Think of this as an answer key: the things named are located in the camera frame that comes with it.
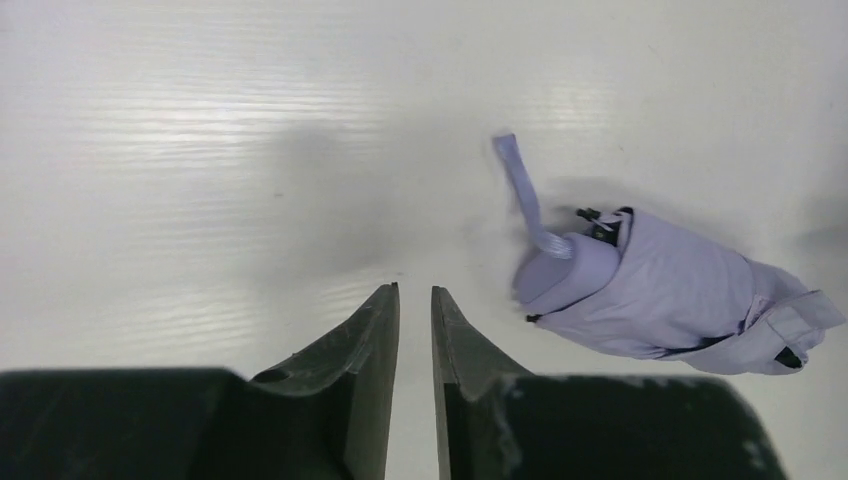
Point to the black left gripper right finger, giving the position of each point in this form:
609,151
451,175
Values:
498,420

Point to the purple folding umbrella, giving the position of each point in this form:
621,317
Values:
634,285

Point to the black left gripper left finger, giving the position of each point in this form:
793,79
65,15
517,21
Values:
323,413

